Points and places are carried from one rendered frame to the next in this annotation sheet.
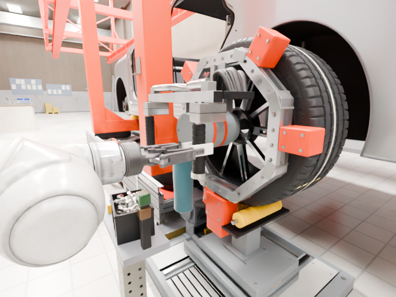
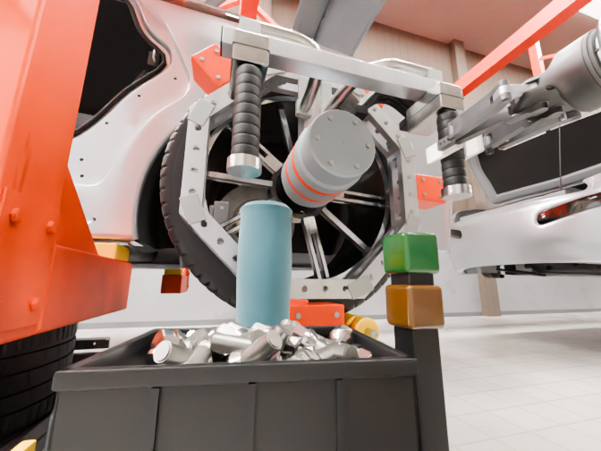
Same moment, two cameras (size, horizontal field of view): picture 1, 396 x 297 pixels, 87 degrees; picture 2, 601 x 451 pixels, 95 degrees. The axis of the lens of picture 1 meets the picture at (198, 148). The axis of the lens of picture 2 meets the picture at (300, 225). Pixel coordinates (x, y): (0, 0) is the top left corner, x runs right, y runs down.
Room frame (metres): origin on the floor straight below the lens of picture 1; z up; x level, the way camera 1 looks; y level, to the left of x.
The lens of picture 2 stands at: (0.66, 0.48, 0.61)
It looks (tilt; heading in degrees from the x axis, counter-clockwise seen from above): 12 degrees up; 288
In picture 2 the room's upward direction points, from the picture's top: straight up
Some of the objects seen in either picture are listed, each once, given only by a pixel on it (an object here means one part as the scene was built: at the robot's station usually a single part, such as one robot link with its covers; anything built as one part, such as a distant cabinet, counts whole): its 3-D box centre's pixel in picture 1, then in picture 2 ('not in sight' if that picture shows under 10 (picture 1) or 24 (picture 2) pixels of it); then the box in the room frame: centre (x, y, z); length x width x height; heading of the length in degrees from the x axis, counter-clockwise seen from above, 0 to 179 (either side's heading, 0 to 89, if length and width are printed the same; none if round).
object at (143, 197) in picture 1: (143, 198); (410, 254); (0.64, 0.18, 0.64); 0.04 x 0.04 x 0.04; 35
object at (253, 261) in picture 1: (246, 231); not in sight; (0.92, -0.24, 0.32); 0.40 x 0.30 x 0.28; 35
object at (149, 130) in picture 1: (150, 133); (247, 117); (0.83, 0.19, 0.83); 0.04 x 0.04 x 0.16
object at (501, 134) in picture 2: (171, 155); (517, 123); (0.48, 0.06, 0.83); 0.11 x 0.01 x 0.04; 114
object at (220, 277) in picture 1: (236, 257); not in sight; (0.97, -0.21, 0.13); 0.50 x 0.36 x 0.10; 35
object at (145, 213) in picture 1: (144, 211); (413, 305); (0.64, 0.18, 0.59); 0.04 x 0.04 x 0.04; 35
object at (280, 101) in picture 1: (223, 128); (310, 178); (0.83, -0.10, 0.85); 0.54 x 0.07 x 0.54; 35
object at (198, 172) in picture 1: (198, 149); (452, 153); (0.55, 0.00, 0.83); 0.04 x 0.04 x 0.16
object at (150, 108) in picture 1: (156, 108); (248, 69); (0.85, 0.17, 0.93); 0.09 x 0.05 x 0.05; 125
